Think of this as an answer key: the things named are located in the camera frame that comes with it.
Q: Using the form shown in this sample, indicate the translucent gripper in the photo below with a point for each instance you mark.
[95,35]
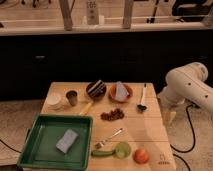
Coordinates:
[168,115]

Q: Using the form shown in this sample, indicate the dark red grape bunch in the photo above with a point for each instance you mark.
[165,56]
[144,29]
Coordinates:
[113,115]

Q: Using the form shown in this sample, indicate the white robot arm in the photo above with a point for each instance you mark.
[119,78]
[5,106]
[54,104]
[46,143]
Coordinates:
[185,83]

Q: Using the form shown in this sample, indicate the orange tomato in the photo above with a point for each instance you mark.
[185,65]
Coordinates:
[141,156]

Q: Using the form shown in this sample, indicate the light blue cloth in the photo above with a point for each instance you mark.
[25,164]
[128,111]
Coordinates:
[121,92]

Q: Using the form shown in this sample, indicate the orange plate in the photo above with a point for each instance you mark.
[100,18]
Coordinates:
[112,92]

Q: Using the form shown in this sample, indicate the silver fork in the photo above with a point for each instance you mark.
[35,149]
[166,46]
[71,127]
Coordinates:
[102,143]

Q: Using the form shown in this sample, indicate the green measuring scoop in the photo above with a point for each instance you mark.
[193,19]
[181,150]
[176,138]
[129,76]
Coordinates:
[122,150]

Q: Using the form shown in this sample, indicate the dark brown bowl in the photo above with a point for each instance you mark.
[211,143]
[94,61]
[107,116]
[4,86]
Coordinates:
[99,95]

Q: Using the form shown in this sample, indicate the striped black white object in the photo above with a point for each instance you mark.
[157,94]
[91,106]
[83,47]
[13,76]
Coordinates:
[96,87]

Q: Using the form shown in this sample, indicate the dark metal cup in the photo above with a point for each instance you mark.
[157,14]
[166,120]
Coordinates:
[72,97]

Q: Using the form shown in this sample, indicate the blue-grey sponge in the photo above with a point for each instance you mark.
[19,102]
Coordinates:
[66,141]

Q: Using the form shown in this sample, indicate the white small bowl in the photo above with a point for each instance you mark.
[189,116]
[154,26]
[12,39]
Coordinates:
[54,100]

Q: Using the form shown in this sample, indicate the green plastic tray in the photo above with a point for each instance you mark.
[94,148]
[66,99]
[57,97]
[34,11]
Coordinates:
[40,151]

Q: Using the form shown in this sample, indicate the black ladle white handle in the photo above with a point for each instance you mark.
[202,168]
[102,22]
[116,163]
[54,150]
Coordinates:
[141,106]

